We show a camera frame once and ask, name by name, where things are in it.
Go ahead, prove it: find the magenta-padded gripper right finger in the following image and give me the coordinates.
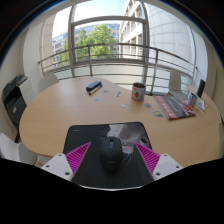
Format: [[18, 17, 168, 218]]
[[133, 142, 183, 186]]

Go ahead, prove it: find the small printed box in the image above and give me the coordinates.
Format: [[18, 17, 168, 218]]
[[187, 92, 198, 108]]

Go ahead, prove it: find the light blue booklet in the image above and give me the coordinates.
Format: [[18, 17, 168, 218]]
[[194, 96, 207, 112]]

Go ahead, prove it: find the blue pen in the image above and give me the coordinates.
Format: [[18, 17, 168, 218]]
[[88, 85, 104, 96]]

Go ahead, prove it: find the black upright speaker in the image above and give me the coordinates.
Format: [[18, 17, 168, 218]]
[[196, 78, 207, 99]]

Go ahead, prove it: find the black printed mouse pad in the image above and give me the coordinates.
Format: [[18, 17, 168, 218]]
[[63, 121, 155, 190]]

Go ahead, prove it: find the black case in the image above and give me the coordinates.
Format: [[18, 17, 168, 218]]
[[85, 80, 103, 92]]

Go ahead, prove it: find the green tree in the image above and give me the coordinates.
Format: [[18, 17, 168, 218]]
[[59, 23, 118, 66]]

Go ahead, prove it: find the white printed mug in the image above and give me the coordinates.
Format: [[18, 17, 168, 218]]
[[131, 82, 147, 103]]

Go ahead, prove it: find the grey metal balcony railing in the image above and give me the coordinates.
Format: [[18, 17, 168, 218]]
[[37, 42, 199, 95]]

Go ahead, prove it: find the red magazine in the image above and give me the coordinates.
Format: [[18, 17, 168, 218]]
[[153, 94, 197, 121]]

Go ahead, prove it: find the black office printer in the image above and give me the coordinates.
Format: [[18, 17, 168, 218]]
[[1, 73, 29, 127]]

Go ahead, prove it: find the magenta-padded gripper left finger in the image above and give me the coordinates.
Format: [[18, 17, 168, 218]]
[[40, 142, 93, 185]]

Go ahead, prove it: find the black computer mouse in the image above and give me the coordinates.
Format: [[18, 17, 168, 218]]
[[99, 135, 123, 173]]

